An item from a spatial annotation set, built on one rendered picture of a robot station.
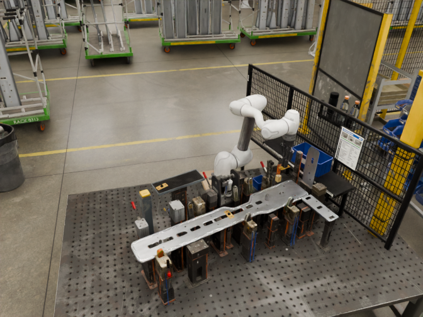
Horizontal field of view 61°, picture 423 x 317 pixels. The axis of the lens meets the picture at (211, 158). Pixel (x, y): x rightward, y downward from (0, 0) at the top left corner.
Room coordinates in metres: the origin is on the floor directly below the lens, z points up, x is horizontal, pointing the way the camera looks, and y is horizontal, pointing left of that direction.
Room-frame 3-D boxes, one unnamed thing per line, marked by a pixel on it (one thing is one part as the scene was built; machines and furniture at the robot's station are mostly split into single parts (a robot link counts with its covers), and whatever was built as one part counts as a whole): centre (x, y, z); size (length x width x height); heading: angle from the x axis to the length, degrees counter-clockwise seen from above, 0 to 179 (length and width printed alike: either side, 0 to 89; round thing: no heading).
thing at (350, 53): (4.30, -1.58, 1.00); 1.34 x 0.14 x 2.00; 15
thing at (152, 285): (1.57, 0.41, 0.84); 0.18 x 0.06 x 0.29; 31
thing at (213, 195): (2.05, 0.00, 0.89); 0.13 x 0.11 x 0.38; 31
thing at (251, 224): (1.78, -0.27, 0.87); 0.12 x 0.09 x 0.35; 31
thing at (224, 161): (2.67, -0.11, 0.91); 0.18 x 0.16 x 0.22; 126
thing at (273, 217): (1.90, -0.45, 0.84); 0.11 x 0.08 x 0.29; 31
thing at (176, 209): (1.87, 0.23, 0.90); 0.13 x 0.10 x 0.41; 31
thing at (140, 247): (1.88, -0.12, 1.00); 1.38 x 0.22 x 0.02; 121
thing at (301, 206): (2.02, -0.69, 0.84); 0.11 x 0.10 x 0.28; 31
